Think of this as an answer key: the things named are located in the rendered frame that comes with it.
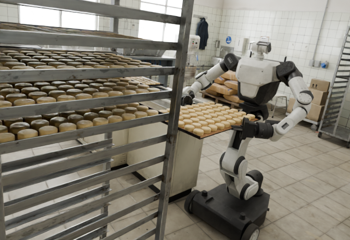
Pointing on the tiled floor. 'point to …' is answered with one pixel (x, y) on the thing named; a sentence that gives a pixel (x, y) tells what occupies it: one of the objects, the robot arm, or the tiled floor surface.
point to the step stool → (278, 102)
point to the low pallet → (220, 99)
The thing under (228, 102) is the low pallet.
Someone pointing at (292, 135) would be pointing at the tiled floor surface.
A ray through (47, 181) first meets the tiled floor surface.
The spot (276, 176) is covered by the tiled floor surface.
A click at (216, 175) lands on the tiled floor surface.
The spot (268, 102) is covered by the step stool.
